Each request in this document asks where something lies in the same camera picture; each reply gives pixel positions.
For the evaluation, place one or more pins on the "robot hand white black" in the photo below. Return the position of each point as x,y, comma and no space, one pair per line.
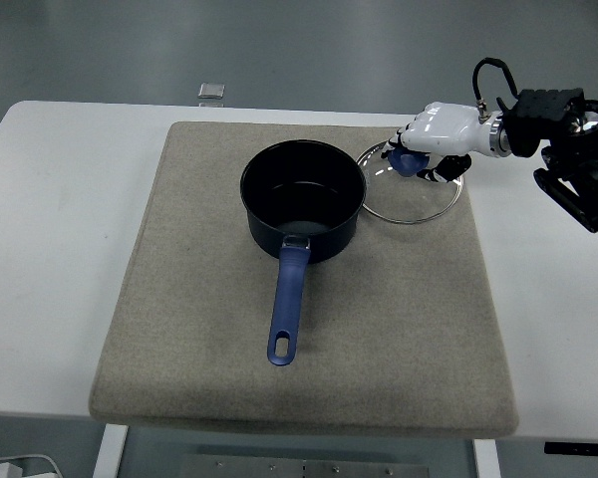
446,129

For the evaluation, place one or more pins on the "glass pot lid blue knob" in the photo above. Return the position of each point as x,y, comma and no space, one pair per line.
413,199

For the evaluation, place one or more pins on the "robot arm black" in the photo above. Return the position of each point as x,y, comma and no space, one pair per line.
573,149

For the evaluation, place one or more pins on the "beige fabric mat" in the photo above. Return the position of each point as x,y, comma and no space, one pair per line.
403,309

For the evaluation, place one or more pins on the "small silver floor plate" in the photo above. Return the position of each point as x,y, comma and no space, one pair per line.
211,90

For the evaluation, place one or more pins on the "white table leg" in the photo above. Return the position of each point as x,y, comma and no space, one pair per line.
486,460
109,450

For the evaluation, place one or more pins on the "black control panel under table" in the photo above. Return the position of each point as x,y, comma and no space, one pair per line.
583,448

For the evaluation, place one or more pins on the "grey metal plate with screws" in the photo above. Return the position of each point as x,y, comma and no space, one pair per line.
304,468

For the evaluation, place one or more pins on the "white power adapter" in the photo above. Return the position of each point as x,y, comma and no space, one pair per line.
9,470

